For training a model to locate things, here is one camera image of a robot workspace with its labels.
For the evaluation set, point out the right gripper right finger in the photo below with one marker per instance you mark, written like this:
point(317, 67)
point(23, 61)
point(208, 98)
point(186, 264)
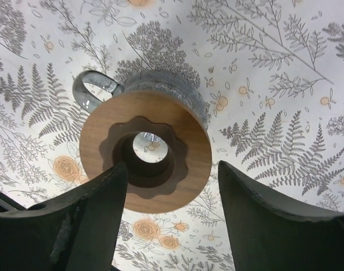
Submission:
point(269, 230)

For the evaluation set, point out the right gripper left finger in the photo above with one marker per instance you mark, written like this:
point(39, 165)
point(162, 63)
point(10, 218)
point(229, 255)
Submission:
point(76, 230)

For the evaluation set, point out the wooden dripper ring holder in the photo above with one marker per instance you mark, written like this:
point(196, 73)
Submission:
point(110, 132)

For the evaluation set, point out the floral pattern table mat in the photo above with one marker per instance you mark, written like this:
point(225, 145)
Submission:
point(271, 74)

